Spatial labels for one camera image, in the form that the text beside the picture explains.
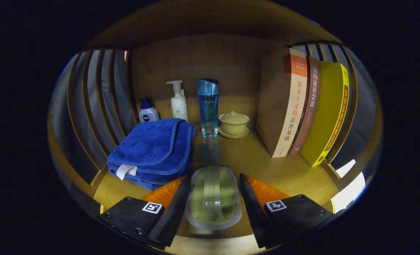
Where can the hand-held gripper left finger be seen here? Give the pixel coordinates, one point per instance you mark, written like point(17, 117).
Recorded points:
point(169, 216)

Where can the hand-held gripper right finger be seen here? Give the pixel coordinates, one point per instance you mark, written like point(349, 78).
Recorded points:
point(254, 216)

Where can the wooden countertop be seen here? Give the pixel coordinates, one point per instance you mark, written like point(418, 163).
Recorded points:
point(259, 159)

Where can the wooden cabinet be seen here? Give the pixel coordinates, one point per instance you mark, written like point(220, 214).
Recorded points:
point(203, 56)

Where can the folded blue towel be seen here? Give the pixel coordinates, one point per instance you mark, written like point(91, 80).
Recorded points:
point(149, 148)

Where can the yellow lidded teacup with saucer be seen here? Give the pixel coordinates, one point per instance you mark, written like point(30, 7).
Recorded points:
point(233, 123)

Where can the white table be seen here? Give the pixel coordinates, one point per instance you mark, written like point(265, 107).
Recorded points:
point(350, 193)

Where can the small white bottle blue cap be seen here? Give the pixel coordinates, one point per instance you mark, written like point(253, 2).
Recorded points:
point(148, 114)

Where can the white pump bottle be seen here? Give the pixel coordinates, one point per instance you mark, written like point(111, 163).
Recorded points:
point(179, 106)

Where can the beige book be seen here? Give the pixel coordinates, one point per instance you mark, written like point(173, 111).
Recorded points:
point(281, 106)

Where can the blue glass bottle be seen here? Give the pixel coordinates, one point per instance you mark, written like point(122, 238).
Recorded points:
point(208, 109)

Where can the yellow book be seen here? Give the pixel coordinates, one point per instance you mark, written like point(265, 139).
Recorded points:
point(325, 113)

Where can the brown book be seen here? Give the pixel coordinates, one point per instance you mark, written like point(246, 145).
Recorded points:
point(311, 102)

